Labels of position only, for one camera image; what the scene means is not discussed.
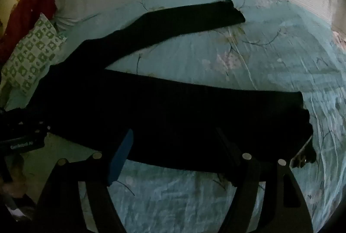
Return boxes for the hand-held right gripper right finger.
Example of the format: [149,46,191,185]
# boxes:
[216,127,314,233]

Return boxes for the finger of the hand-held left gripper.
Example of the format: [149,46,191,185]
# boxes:
[15,115,52,135]

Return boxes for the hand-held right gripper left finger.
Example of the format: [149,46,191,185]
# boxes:
[32,129,135,233]

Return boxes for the black pants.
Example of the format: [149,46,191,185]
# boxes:
[26,0,317,185]

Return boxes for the green checkered pillow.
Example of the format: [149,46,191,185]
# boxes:
[1,13,68,97]

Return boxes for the teal floral blanket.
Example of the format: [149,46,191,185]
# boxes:
[0,0,346,233]

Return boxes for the dark red cloth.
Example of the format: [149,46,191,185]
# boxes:
[0,0,57,64]

